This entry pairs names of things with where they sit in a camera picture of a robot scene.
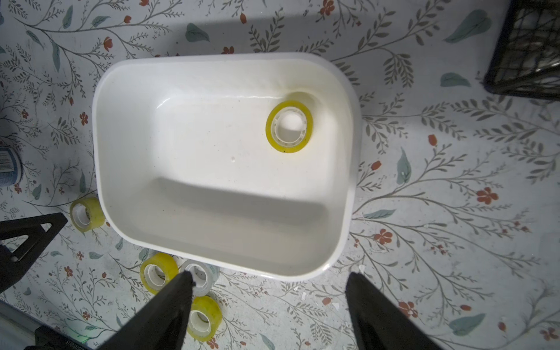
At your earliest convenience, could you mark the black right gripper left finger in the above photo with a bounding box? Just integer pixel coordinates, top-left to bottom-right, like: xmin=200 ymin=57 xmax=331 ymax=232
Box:
xmin=100 ymin=271 xmax=194 ymax=350

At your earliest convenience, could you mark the black wire desk organizer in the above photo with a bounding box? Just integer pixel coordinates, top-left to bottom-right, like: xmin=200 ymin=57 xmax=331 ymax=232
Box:
xmin=483 ymin=1 xmax=559 ymax=102

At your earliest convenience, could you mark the white plastic storage box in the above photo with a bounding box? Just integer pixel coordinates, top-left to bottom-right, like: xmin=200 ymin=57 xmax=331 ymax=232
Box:
xmin=92 ymin=52 xmax=362 ymax=281

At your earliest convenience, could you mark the yellow tape roll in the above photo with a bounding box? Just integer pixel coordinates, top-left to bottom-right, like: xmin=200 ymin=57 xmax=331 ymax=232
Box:
xmin=265 ymin=101 xmax=314 ymax=153
xmin=140 ymin=252 xmax=179 ymax=295
xmin=69 ymin=197 xmax=106 ymax=233
xmin=188 ymin=296 xmax=223 ymax=342

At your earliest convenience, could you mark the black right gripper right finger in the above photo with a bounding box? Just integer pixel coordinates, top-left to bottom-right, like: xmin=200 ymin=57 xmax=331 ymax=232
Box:
xmin=345 ymin=273 xmax=431 ymax=349

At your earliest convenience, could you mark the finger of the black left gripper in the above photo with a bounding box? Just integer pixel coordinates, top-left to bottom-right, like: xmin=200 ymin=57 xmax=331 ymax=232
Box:
xmin=1 ymin=213 xmax=68 ymax=293

